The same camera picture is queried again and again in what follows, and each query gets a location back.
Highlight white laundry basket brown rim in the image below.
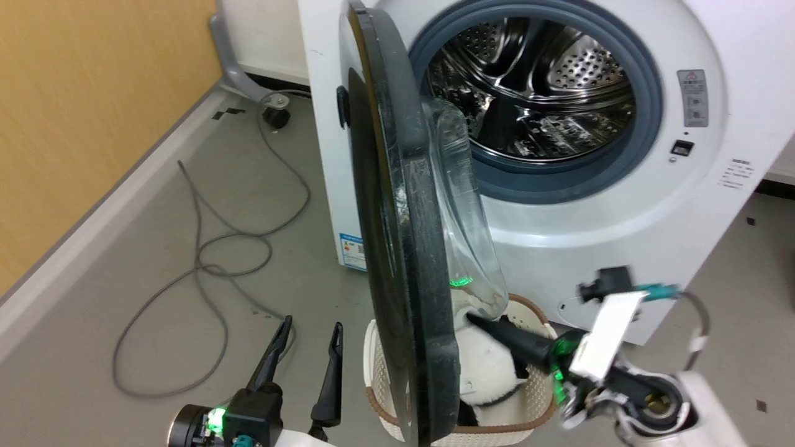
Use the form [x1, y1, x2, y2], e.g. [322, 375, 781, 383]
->
[363, 293, 560, 447]

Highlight white front-load washing machine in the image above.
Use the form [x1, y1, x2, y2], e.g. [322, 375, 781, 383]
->
[297, 0, 795, 346]

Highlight grey warning label sticker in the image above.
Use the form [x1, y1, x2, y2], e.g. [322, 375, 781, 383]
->
[676, 69, 710, 129]

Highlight blue energy label sticker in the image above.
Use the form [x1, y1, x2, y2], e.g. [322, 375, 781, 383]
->
[338, 232, 368, 273]

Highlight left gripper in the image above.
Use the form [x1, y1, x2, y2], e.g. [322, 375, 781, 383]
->
[168, 315, 344, 447]

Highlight grey metal stand leg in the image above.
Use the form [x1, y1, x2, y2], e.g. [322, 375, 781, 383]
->
[209, 15, 311, 106]

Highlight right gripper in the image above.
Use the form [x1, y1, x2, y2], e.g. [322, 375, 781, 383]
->
[466, 312, 623, 430]

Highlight black and white panda plush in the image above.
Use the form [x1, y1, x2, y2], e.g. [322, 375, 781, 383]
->
[457, 304, 530, 427]

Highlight grey cable on floor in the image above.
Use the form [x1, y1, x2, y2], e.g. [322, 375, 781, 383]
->
[112, 90, 311, 399]

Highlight black cable teal connector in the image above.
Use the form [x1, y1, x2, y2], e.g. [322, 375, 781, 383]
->
[634, 282, 711, 372]

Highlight black round washing machine door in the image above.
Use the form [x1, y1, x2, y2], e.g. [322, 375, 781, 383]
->
[345, 0, 510, 447]

